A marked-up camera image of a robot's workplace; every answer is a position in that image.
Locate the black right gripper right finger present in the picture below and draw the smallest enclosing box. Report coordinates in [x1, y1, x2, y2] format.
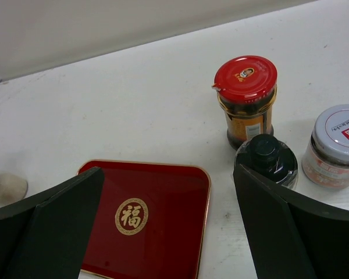
[233, 164, 349, 278]

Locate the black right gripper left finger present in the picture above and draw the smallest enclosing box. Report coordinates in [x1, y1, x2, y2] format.
[0, 167, 104, 278]

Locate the silver lid salt shaker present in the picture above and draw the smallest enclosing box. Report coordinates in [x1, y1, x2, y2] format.
[0, 173, 28, 208]

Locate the black cap soy sauce bottle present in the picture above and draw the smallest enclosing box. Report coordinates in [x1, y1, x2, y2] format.
[234, 134, 298, 190]

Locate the grey lid white label jar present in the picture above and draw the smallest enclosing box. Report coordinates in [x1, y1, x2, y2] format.
[302, 104, 349, 189]

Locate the red lid chili sauce jar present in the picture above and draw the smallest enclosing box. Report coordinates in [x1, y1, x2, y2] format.
[212, 55, 277, 150]

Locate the red lacquer tray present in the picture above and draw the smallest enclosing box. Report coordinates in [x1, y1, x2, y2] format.
[79, 160, 211, 278]

